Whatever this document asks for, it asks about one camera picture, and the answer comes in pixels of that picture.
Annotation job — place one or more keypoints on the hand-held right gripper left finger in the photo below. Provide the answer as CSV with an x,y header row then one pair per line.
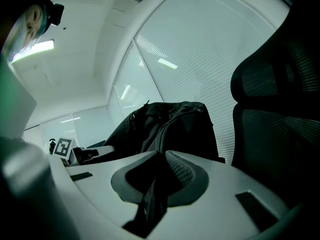
x,y
143,176

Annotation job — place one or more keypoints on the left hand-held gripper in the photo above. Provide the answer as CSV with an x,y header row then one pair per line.
x,y
63,149

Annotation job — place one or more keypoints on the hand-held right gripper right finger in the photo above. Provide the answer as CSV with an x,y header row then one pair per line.
x,y
181,174

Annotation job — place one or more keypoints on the black backpack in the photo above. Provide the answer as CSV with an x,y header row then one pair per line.
x,y
175,126

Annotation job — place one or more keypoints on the black mesh chair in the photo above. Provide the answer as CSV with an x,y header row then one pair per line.
x,y
265,139

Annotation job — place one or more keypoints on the ceiling light panel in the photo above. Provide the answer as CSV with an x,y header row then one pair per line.
x,y
35,49

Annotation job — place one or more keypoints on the glass partition with white blinds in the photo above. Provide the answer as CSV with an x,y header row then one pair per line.
x,y
200,66

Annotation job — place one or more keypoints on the person's head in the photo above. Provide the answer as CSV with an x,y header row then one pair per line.
x,y
33,26

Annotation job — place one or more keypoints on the black head-mounted camera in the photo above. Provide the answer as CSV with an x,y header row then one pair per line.
x,y
57,14

